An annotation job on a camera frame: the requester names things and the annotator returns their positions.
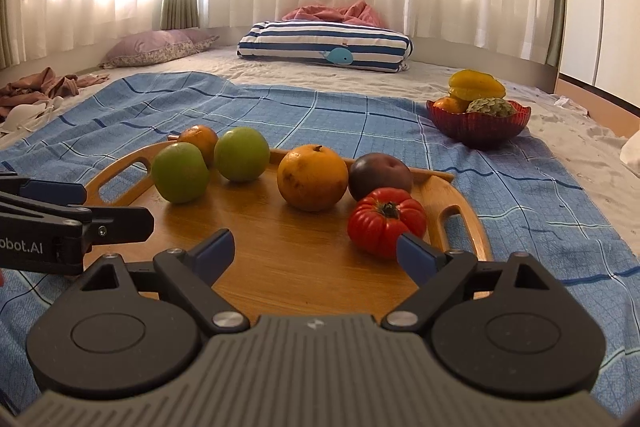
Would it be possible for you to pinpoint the blue striped whale pillow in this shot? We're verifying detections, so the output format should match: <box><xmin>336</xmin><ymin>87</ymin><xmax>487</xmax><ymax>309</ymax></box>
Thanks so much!
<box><xmin>236</xmin><ymin>21</ymin><xmax>414</xmax><ymax>74</ymax></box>

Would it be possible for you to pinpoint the brown clothing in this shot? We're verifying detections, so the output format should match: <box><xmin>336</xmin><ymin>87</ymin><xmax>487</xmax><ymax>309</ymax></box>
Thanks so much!
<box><xmin>0</xmin><ymin>67</ymin><xmax>109</xmax><ymax>120</ymax></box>

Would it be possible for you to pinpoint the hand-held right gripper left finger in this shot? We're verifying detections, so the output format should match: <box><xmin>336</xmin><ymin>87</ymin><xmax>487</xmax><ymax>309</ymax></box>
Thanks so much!
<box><xmin>80</xmin><ymin>228</ymin><xmax>251</xmax><ymax>334</ymax></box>

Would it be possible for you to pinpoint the red ribbed tomato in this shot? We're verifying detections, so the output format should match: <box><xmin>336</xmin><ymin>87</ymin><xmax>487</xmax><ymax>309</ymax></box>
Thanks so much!
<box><xmin>347</xmin><ymin>188</ymin><xmax>429</xmax><ymax>261</ymax></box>

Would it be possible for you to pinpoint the small orange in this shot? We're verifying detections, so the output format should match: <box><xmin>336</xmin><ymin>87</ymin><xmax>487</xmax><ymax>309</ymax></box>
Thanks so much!
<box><xmin>176</xmin><ymin>125</ymin><xmax>220</xmax><ymax>166</ymax></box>

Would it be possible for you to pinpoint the large orange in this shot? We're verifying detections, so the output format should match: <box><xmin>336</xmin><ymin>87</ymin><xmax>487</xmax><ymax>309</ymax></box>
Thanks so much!
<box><xmin>277</xmin><ymin>144</ymin><xmax>349</xmax><ymax>212</ymax></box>

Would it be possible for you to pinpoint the white wardrobe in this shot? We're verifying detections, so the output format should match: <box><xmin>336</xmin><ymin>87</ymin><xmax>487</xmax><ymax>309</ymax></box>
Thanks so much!
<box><xmin>557</xmin><ymin>0</ymin><xmax>640</xmax><ymax>108</ymax></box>

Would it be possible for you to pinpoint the red glass bowl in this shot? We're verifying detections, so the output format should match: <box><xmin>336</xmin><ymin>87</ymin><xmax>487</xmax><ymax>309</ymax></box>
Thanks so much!
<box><xmin>426</xmin><ymin>99</ymin><xmax>532</xmax><ymax>150</ymax></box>

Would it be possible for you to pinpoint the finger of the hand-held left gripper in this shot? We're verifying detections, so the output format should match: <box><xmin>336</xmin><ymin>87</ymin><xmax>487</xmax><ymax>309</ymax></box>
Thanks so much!
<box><xmin>0</xmin><ymin>174</ymin><xmax>87</xmax><ymax>208</ymax></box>
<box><xmin>0</xmin><ymin>191</ymin><xmax>154</xmax><ymax>254</ymax></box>

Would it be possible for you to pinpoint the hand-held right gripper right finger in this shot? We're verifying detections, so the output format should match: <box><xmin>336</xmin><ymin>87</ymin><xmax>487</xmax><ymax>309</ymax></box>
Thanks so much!
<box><xmin>382</xmin><ymin>232</ymin><xmax>556</xmax><ymax>334</ymax></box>

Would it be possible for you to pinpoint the green custard apple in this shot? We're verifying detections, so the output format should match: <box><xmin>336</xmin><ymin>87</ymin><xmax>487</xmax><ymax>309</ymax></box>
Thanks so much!
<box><xmin>466</xmin><ymin>97</ymin><xmax>517</xmax><ymax>118</ymax></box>

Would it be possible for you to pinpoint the blue plaid cloth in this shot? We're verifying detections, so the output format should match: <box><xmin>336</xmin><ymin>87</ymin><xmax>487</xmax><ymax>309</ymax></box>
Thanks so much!
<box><xmin>0</xmin><ymin>71</ymin><xmax>640</xmax><ymax>413</ymax></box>

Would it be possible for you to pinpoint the pink blanket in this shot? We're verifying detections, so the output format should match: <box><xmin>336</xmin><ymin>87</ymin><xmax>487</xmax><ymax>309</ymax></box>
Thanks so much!
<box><xmin>281</xmin><ymin>0</ymin><xmax>389</xmax><ymax>29</ymax></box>

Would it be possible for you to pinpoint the white cloth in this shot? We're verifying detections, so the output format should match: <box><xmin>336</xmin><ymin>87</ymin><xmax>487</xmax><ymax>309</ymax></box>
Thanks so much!
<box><xmin>620</xmin><ymin>144</ymin><xmax>640</xmax><ymax>180</ymax></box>

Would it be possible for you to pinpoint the beige bed sheet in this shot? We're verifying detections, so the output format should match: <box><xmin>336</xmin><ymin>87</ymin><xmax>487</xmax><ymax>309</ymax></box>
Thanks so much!
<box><xmin>0</xmin><ymin>47</ymin><xmax>640</xmax><ymax>258</ymax></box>

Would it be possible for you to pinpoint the wooden tray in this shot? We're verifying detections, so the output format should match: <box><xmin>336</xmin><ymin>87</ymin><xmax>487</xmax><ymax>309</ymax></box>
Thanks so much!
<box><xmin>82</xmin><ymin>134</ymin><xmax>494</xmax><ymax>323</ymax></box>

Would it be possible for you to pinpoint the yellow starfruit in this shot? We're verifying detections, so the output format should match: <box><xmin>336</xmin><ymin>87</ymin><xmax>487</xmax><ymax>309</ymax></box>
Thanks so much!
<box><xmin>448</xmin><ymin>69</ymin><xmax>507</xmax><ymax>102</ymax></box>

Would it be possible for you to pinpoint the white garment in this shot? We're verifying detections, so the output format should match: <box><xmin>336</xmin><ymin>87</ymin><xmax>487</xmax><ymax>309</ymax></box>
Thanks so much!
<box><xmin>0</xmin><ymin>97</ymin><xmax>64</xmax><ymax>134</ymax></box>

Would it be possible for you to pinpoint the dark red plum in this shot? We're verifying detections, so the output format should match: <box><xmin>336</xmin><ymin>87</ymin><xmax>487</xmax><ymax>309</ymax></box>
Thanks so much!
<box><xmin>348</xmin><ymin>153</ymin><xmax>414</xmax><ymax>202</ymax></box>

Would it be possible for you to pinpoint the purple floral pillow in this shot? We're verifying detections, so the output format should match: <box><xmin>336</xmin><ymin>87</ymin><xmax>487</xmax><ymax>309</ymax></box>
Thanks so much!
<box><xmin>98</xmin><ymin>29</ymin><xmax>220</xmax><ymax>68</ymax></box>

